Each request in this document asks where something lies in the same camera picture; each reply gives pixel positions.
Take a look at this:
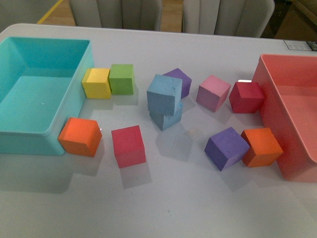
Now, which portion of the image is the light blue foam block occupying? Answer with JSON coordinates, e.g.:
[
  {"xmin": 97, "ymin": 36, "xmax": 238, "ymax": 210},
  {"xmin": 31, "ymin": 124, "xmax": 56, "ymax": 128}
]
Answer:
[
  {"xmin": 149, "ymin": 102, "xmax": 183, "ymax": 131},
  {"xmin": 147, "ymin": 74, "xmax": 182, "ymax": 116}
]

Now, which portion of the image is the red foam block left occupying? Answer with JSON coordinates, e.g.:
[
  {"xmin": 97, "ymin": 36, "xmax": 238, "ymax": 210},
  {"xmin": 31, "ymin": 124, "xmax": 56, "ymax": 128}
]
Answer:
[{"xmin": 111, "ymin": 125, "xmax": 146, "ymax": 168}]

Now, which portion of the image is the red foam block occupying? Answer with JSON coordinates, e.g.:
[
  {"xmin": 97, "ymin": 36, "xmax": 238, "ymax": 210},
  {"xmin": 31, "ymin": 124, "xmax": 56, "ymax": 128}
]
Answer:
[
  {"xmin": 229, "ymin": 82, "xmax": 265, "ymax": 114},
  {"xmin": 111, "ymin": 125, "xmax": 146, "ymax": 168}
]

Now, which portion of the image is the purple foam block rear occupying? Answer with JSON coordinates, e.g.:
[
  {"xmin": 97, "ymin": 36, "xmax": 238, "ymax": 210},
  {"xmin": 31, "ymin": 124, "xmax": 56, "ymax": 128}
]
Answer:
[{"xmin": 163, "ymin": 68, "xmax": 192, "ymax": 99}]

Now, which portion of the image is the purple foam block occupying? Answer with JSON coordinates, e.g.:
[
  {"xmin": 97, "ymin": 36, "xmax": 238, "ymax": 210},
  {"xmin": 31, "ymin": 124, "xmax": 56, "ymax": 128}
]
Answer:
[
  {"xmin": 205, "ymin": 127, "xmax": 250, "ymax": 171},
  {"xmin": 163, "ymin": 68, "xmax": 192, "ymax": 99}
]

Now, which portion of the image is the green foam block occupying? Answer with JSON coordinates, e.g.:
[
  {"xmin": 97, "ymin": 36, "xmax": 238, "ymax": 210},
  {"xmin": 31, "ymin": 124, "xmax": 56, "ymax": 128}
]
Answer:
[{"xmin": 109, "ymin": 64, "xmax": 135, "ymax": 95}]

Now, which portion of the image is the pink foam block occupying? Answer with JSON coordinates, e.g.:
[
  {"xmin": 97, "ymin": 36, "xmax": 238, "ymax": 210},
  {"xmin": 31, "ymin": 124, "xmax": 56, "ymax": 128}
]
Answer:
[{"xmin": 196, "ymin": 75, "xmax": 231, "ymax": 112}]

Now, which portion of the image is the purple foam block front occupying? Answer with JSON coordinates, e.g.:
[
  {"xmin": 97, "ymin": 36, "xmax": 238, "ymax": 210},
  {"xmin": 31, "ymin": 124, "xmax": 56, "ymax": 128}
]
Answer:
[{"xmin": 205, "ymin": 127, "xmax": 250, "ymax": 171}]

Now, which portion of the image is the yellow foam block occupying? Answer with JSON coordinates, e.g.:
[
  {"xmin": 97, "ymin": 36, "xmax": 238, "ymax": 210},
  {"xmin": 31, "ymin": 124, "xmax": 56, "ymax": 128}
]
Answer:
[{"xmin": 81, "ymin": 68, "xmax": 111, "ymax": 99}]

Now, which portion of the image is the orange foam block near bin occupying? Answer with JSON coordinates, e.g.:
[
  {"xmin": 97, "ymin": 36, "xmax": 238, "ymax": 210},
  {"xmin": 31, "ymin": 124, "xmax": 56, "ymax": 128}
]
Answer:
[{"xmin": 57, "ymin": 118, "xmax": 102, "ymax": 157}]

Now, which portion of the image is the red foam block right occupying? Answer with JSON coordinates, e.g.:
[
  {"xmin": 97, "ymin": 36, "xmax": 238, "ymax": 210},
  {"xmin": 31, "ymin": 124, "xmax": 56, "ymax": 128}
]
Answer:
[{"xmin": 229, "ymin": 82, "xmax": 265, "ymax": 114}]

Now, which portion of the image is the left grey chair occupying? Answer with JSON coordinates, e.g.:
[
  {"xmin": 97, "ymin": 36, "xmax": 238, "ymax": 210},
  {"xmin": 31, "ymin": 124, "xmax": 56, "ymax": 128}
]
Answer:
[{"xmin": 69, "ymin": 0, "xmax": 162, "ymax": 31}]

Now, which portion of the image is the grey chair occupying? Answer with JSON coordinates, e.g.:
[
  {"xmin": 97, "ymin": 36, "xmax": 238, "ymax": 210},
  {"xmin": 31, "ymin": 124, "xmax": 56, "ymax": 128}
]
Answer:
[
  {"xmin": 69, "ymin": 0, "xmax": 162, "ymax": 31},
  {"xmin": 182, "ymin": 0, "xmax": 275, "ymax": 38}
]

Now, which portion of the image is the orange foam block right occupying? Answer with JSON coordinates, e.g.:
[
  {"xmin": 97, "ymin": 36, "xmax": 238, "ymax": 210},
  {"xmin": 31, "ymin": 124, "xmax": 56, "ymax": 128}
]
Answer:
[{"xmin": 241, "ymin": 128, "xmax": 283, "ymax": 168}]

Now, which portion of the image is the teal plastic bin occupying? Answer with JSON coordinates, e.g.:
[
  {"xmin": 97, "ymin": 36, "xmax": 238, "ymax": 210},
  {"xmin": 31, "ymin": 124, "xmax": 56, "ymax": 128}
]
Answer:
[{"xmin": 0, "ymin": 37, "xmax": 94, "ymax": 155}]

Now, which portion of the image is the pink plastic bin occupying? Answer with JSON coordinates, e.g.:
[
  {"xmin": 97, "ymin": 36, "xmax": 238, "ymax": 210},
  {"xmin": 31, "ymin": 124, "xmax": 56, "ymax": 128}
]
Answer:
[{"xmin": 252, "ymin": 54, "xmax": 317, "ymax": 182}]

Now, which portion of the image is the right grey chair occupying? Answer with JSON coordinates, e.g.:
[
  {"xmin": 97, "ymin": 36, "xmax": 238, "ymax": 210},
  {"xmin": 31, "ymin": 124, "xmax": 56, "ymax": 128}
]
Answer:
[{"xmin": 182, "ymin": 0, "xmax": 275, "ymax": 38}]

